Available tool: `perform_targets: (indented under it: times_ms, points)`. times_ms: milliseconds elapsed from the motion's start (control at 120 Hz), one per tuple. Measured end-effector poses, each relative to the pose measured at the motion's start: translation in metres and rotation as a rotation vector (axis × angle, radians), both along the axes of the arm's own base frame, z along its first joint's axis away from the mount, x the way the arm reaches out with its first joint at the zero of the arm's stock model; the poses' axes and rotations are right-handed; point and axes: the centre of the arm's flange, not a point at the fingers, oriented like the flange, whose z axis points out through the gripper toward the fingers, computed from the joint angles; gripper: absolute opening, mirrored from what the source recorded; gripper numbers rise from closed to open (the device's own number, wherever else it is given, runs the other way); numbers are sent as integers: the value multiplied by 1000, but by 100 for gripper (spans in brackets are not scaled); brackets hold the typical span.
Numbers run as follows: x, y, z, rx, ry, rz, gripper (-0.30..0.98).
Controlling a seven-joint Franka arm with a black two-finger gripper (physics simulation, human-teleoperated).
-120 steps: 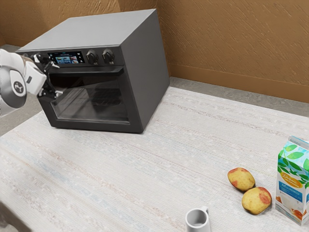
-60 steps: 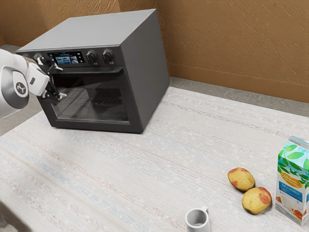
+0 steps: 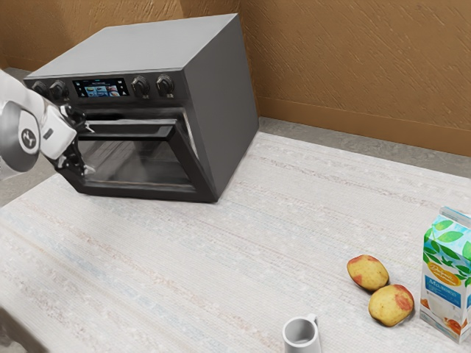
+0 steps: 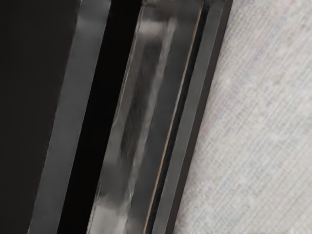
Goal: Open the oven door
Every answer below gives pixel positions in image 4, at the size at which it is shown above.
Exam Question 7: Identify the black oven with glass door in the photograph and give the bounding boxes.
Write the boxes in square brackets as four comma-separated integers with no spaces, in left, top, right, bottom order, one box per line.
[0,0,234,234]

